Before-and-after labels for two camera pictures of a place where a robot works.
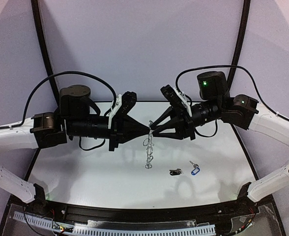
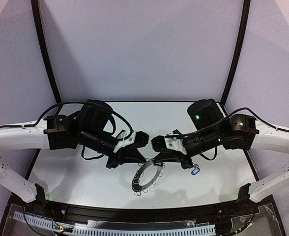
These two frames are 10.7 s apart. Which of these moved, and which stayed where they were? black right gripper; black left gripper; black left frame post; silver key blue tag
Moved: black right gripper; black left gripper
Stayed: silver key blue tag; black left frame post
